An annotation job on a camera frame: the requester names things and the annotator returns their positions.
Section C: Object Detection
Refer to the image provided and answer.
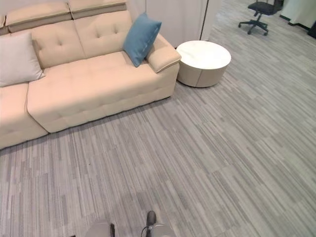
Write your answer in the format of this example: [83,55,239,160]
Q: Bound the robot silver leg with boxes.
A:
[141,223,176,237]
[85,220,116,237]

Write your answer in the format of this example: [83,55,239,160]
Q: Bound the blue cushion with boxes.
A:
[122,12,162,68]

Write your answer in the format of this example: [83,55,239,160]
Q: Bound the round white side table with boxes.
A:
[176,40,232,88]

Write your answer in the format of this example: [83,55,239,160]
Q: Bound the robot dark right foot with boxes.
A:
[146,210,157,227]

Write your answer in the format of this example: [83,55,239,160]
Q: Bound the white cabinet with green base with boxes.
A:
[279,0,316,39]

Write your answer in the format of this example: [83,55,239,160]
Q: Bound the black office chair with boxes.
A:
[238,0,283,36]

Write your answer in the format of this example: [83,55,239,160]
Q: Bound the beige leather sofa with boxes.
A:
[0,0,182,150]

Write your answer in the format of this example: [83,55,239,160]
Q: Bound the robot silver right leg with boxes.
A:
[141,223,176,237]

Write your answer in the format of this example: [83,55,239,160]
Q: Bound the robot silver left leg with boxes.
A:
[85,220,116,237]

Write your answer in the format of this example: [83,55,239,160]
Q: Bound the light grey cushion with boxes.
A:
[0,31,46,88]

